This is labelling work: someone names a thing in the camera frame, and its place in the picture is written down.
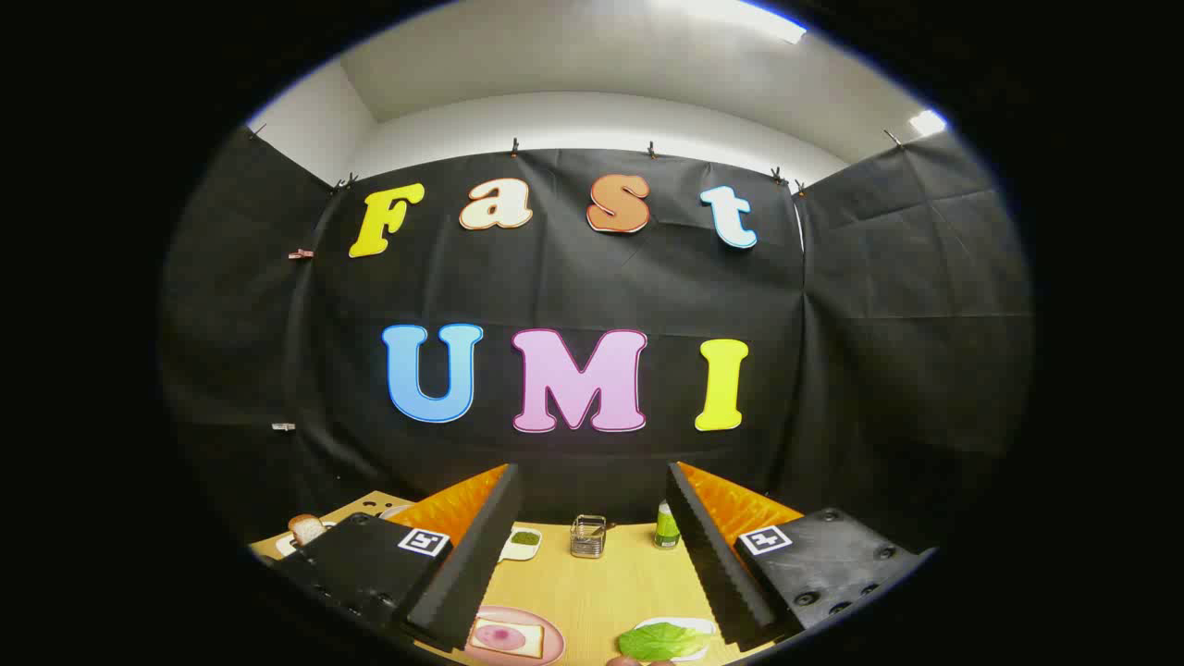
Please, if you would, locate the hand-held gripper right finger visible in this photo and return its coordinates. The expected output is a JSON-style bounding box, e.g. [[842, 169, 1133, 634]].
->
[[666, 461, 931, 653]]

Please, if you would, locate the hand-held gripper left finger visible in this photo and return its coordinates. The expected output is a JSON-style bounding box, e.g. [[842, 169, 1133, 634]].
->
[[268, 462, 524, 653]]

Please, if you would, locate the green lettuce leaf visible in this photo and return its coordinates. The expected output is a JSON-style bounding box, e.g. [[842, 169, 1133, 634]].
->
[[617, 623, 713, 662]]

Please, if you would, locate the white square plate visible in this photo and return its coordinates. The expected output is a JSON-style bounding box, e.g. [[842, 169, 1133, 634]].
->
[[634, 617, 718, 662]]

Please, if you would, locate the bread slice under ham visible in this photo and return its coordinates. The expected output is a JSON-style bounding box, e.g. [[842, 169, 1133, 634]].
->
[[467, 620, 545, 660]]

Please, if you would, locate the pink round plate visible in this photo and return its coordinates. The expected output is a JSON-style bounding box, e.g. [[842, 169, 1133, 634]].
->
[[462, 605, 566, 666]]

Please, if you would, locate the white toaster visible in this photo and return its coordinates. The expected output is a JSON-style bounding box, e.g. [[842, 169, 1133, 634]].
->
[[275, 521, 339, 558]]

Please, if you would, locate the black backdrop cloth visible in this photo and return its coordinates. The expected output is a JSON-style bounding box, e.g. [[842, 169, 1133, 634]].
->
[[157, 125, 1035, 556]]

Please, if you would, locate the metal wire utensil holder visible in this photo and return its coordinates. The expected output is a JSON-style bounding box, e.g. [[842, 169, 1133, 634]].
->
[[570, 514, 608, 560]]

